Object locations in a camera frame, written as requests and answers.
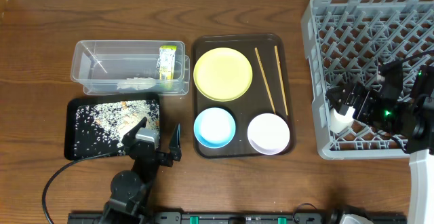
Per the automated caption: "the food scraps rice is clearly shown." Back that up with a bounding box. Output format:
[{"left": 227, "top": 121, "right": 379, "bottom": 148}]
[{"left": 72, "top": 100, "right": 160, "bottom": 157}]

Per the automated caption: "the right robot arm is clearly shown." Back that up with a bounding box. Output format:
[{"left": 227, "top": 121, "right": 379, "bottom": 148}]
[{"left": 326, "top": 56, "right": 433, "bottom": 223}]

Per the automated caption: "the white paper cup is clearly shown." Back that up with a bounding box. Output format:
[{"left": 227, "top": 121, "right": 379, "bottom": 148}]
[{"left": 330, "top": 107, "right": 355, "bottom": 134}]

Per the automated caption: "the brown serving tray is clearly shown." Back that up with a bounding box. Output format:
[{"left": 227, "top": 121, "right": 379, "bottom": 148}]
[{"left": 192, "top": 33, "right": 296, "bottom": 159}]

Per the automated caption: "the wooden chopstick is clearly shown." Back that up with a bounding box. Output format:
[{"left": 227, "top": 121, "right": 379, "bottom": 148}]
[
  {"left": 254, "top": 48, "right": 276, "bottom": 114},
  {"left": 274, "top": 45, "right": 289, "bottom": 116}
]

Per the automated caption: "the black tray bin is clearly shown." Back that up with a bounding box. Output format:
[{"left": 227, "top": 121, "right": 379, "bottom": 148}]
[{"left": 64, "top": 93, "right": 159, "bottom": 160}]

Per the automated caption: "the clear plastic bin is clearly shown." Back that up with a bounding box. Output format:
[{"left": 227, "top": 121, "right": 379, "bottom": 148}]
[{"left": 71, "top": 40, "right": 190, "bottom": 96}]

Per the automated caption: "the light blue bowl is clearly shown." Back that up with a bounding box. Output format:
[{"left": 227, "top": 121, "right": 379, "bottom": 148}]
[{"left": 193, "top": 107, "right": 236, "bottom": 149}]

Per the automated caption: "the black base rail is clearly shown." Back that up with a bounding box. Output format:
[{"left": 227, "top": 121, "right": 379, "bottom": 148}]
[{"left": 67, "top": 206, "right": 408, "bottom": 224}]

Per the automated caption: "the pink bowl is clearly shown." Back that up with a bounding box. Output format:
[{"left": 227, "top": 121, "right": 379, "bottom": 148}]
[{"left": 247, "top": 113, "right": 291, "bottom": 155}]

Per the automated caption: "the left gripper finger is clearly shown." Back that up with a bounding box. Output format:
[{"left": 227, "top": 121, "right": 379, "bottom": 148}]
[
  {"left": 169, "top": 124, "right": 182, "bottom": 162},
  {"left": 121, "top": 117, "right": 147, "bottom": 147}
]

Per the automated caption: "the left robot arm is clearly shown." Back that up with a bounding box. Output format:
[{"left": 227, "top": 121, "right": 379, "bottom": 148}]
[{"left": 98, "top": 118, "right": 182, "bottom": 224}]

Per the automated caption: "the grey dishwasher rack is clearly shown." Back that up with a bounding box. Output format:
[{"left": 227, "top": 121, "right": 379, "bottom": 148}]
[{"left": 301, "top": 0, "right": 433, "bottom": 160}]

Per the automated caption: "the green snack wrapper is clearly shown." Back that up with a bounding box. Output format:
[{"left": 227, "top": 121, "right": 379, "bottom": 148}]
[{"left": 157, "top": 45, "right": 177, "bottom": 80}]

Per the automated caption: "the yellow plate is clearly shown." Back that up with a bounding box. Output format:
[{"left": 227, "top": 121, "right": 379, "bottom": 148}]
[{"left": 193, "top": 48, "right": 253, "bottom": 102}]

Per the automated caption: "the white tissue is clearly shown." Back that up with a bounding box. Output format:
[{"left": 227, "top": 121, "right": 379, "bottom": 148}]
[{"left": 117, "top": 77, "right": 157, "bottom": 91}]

